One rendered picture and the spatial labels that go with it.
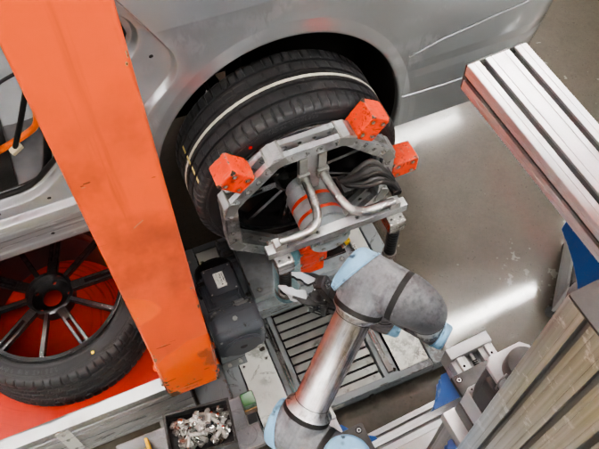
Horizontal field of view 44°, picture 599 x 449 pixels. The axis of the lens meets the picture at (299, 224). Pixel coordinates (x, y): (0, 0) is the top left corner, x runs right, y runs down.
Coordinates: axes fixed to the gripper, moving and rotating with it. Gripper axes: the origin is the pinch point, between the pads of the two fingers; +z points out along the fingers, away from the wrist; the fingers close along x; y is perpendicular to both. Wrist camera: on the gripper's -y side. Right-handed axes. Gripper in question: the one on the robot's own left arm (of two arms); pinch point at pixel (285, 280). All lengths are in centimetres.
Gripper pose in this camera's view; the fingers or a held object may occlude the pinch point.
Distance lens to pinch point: 210.5
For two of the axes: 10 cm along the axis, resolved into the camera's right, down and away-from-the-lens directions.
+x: 3.8, -7.9, 4.7
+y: 0.0, 5.1, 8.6
